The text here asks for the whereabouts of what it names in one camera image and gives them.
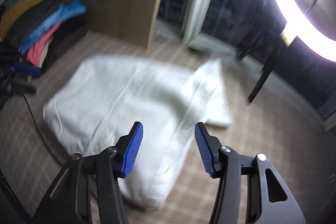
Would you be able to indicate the pile of folded clothes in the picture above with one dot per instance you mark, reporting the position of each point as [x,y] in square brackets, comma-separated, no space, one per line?
[52,29]

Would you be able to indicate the black tripod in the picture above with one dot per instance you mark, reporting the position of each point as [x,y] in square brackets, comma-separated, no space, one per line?
[262,74]

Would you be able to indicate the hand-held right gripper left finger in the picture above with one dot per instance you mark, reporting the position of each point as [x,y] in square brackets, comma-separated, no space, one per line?
[134,148]

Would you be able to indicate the white garment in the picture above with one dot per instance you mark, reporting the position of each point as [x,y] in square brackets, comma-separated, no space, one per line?
[105,98]

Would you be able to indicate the white window frame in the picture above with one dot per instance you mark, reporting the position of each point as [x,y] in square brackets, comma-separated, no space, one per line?
[202,3]

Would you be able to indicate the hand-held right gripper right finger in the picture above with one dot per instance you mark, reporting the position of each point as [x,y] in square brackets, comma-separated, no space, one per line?
[203,150]

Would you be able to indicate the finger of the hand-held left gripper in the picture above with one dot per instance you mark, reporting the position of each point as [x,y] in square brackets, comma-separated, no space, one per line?
[26,69]
[22,88]

